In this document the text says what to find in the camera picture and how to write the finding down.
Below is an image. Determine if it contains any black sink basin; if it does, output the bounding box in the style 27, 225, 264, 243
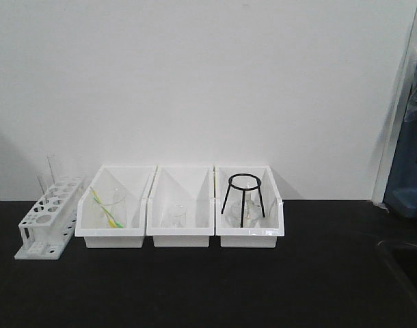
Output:
376, 241, 417, 307

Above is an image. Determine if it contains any white plastic bin middle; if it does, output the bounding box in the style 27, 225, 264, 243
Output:
146, 165, 215, 247

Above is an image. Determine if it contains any clear flask in right bin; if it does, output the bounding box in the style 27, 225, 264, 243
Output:
229, 200, 262, 228

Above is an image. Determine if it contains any glass test tube tall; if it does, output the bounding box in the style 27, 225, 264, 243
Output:
46, 154, 58, 184

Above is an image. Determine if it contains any clear beaker in middle bin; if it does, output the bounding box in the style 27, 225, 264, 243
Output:
166, 204, 187, 228

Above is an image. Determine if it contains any white plastic bin right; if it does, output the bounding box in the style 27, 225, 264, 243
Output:
215, 165, 285, 248

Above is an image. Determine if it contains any white test tube rack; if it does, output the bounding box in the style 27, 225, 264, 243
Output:
14, 176, 85, 260

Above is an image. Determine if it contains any glass test tube short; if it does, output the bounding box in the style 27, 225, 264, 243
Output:
37, 174, 48, 202

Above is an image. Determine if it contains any white plastic bin left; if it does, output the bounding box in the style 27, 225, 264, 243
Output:
75, 165, 157, 248

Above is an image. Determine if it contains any white plastic bin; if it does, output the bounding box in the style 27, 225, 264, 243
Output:
215, 165, 285, 248
146, 165, 215, 247
75, 165, 157, 248

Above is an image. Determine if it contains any clear beaker in bin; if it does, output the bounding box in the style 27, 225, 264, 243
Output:
98, 187, 129, 228
166, 204, 187, 228

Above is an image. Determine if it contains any clear beaker in left bin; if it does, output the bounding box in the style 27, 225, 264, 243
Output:
98, 187, 129, 228

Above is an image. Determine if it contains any black wire tripod stand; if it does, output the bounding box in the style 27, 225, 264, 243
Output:
221, 172, 266, 226

